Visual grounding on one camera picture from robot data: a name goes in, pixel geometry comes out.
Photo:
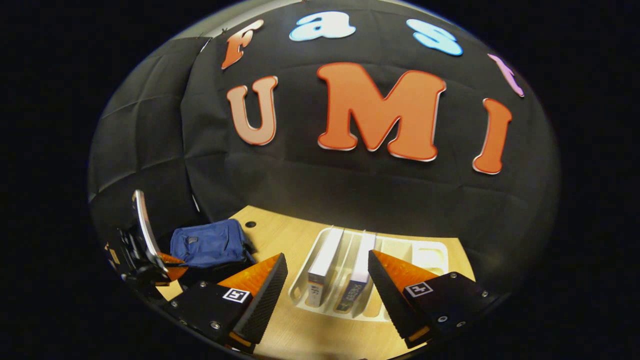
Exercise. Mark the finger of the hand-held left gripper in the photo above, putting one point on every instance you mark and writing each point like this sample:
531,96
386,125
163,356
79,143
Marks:
175,267

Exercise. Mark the blue schoolbag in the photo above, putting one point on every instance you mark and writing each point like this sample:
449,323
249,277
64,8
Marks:
210,245

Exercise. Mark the white-bordered portrait book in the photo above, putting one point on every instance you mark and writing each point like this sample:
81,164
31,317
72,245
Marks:
325,260

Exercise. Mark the blue-covered book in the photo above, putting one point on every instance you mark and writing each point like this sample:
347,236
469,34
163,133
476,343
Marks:
357,280

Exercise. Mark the black backdrop cloth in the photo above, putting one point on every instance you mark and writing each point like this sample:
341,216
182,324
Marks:
300,185

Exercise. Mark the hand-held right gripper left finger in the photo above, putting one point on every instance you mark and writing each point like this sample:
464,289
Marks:
262,300

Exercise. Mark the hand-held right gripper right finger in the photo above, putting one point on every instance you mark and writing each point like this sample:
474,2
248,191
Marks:
392,300

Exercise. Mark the white bookshelf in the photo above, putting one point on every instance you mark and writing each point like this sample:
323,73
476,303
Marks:
430,255

